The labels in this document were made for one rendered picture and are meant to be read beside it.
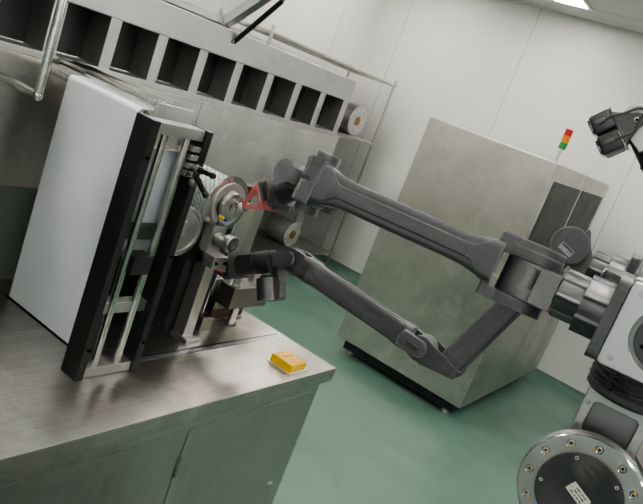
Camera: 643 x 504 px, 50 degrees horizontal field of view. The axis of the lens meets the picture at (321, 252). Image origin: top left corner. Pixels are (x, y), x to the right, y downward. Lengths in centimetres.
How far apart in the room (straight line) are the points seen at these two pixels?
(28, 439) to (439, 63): 568
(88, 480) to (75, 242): 49
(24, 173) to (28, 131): 10
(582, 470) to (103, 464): 87
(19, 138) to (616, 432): 137
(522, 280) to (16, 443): 84
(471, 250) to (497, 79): 530
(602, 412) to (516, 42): 522
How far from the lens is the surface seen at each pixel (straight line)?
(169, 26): 190
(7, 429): 130
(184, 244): 169
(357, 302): 160
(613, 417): 131
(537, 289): 102
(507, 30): 639
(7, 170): 174
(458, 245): 104
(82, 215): 156
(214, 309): 192
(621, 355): 101
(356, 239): 670
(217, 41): 202
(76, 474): 141
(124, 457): 148
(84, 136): 157
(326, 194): 108
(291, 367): 179
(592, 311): 100
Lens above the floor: 160
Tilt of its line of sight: 13 degrees down
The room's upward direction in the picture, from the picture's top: 21 degrees clockwise
